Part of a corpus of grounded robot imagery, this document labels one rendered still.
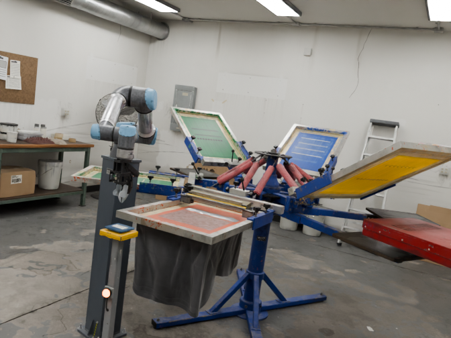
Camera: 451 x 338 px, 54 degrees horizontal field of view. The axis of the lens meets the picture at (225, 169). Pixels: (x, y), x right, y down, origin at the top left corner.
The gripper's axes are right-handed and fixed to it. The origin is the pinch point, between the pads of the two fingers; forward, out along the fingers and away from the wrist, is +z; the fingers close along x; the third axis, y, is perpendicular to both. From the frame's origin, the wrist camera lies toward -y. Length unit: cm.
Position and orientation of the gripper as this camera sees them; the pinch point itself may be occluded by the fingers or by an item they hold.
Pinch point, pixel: (122, 200)
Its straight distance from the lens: 217.9
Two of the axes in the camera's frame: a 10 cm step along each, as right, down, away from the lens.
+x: 8.8, 1.8, -4.3
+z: -1.4, 9.8, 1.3
